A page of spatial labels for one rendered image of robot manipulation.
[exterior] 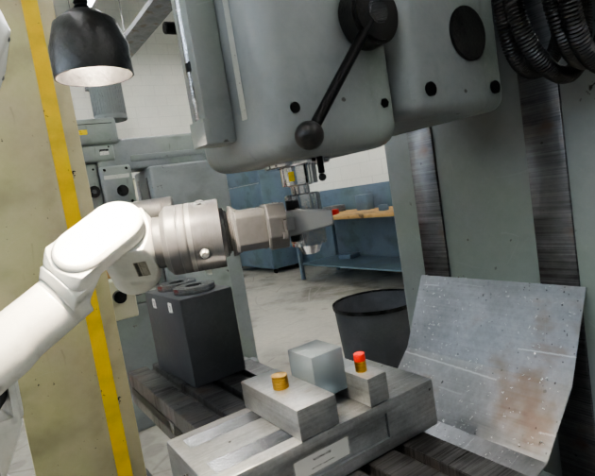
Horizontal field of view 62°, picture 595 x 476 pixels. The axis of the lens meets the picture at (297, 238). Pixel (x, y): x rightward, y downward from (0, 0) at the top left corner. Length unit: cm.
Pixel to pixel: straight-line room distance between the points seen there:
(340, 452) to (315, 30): 51
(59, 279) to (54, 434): 184
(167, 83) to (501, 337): 993
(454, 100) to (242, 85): 28
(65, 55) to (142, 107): 974
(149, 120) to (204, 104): 965
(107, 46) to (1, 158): 180
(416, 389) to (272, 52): 48
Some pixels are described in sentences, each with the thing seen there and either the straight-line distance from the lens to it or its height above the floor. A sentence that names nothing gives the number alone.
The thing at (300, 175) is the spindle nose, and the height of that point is 129.
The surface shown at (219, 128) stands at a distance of 58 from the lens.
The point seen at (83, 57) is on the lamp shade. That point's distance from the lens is 50.
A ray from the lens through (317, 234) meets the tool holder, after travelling 63.
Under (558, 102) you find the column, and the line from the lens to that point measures 83.
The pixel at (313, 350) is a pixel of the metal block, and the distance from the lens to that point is 70.
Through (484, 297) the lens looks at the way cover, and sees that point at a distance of 93.
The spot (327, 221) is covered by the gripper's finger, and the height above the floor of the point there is 123.
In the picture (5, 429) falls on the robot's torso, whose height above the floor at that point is 92.
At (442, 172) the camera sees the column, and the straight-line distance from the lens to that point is 96.
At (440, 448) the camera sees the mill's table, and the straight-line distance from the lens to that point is 74.
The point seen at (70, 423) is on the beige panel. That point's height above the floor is 46.
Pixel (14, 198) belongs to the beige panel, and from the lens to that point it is 227.
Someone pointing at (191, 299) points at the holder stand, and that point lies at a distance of 104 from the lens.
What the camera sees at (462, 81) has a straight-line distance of 71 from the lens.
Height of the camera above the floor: 127
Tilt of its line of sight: 5 degrees down
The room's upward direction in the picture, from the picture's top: 9 degrees counter-clockwise
